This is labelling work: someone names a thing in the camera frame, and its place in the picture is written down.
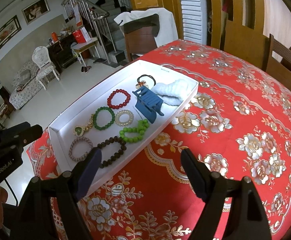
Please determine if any framed picture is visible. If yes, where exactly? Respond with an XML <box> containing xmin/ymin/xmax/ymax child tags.
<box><xmin>0</xmin><ymin>15</ymin><xmax>22</xmax><ymax>50</ymax></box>
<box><xmin>22</xmin><ymin>0</ymin><xmax>50</xmax><ymax>25</ymax></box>

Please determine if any black cable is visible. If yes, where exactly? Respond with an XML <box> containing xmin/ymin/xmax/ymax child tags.
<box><xmin>4</xmin><ymin>178</ymin><xmax>20</xmax><ymax>207</ymax></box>

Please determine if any red bead bracelet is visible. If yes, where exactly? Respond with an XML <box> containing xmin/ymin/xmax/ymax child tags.
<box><xmin>106</xmin><ymin>88</ymin><xmax>131</xmax><ymax>110</ymax></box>

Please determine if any chair with white cloth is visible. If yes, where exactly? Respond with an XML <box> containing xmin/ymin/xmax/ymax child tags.
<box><xmin>114</xmin><ymin>8</ymin><xmax>178</xmax><ymax>62</ymax></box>

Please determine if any floral sofa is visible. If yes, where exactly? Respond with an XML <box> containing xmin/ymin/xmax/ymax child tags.
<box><xmin>9</xmin><ymin>60</ymin><xmax>43</xmax><ymax>109</ymax></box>

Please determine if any wooden chair right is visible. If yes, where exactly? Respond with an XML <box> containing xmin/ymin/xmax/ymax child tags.
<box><xmin>265</xmin><ymin>34</ymin><xmax>291</xmax><ymax>91</ymax></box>

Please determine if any silver rhinestone bracelet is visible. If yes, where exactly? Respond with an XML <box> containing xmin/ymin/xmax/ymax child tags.
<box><xmin>68</xmin><ymin>136</ymin><xmax>94</xmax><ymax>163</ymax></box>

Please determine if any clear crystal bead bracelet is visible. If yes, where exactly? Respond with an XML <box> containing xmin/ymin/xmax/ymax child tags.
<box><xmin>114</xmin><ymin>109</ymin><xmax>135</xmax><ymax>127</ymax></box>

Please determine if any stair railing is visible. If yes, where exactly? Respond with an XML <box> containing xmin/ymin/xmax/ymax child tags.
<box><xmin>61</xmin><ymin>0</ymin><xmax>117</xmax><ymax>64</ymax></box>

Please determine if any dark brown bead bracelet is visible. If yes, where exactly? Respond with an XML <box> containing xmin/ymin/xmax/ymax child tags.
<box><xmin>92</xmin><ymin>135</ymin><xmax>128</xmax><ymax>169</ymax></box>

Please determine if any red floral tablecloth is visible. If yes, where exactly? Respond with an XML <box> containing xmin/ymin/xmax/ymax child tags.
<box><xmin>26</xmin><ymin>38</ymin><xmax>291</xmax><ymax>240</ymax></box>

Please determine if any white louvered door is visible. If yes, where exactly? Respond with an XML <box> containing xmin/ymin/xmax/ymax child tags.
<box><xmin>180</xmin><ymin>0</ymin><xmax>207</xmax><ymax>44</ymax></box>

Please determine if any small wooden side table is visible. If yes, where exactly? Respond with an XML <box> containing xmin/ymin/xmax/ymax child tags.
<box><xmin>71</xmin><ymin>37</ymin><xmax>100</xmax><ymax>67</ymax></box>

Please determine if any red gift box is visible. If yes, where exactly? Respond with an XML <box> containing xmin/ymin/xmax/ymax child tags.
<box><xmin>72</xmin><ymin>27</ymin><xmax>91</xmax><ymax>43</ymax></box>

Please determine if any white shallow box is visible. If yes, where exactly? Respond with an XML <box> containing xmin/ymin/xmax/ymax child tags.
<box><xmin>48</xmin><ymin>60</ymin><xmax>199</xmax><ymax>193</ymax></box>

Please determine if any light green bead bracelet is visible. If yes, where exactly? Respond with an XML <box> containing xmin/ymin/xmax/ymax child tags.
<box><xmin>118</xmin><ymin>119</ymin><xmax>151</xmax><ymax>144</ymax></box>

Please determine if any white ornate chair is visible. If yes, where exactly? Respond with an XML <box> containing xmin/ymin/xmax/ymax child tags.
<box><xmin>32</xmin><ymin>46</ymin><xmax>60</xmax><ymax>90</ymax></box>

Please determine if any white fluffy scrunchie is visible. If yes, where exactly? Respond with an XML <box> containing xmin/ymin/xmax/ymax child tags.
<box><xmin>151</xmin><ymin>79</ymin><xmax>192</xmax><ymax>106</ymax></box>

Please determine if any dark green bead bracelet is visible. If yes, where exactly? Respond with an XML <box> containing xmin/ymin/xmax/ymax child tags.
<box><xmin>92</xmin><ymin>106</ymin><xmax>116</xmax><ymax>132</ymax></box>

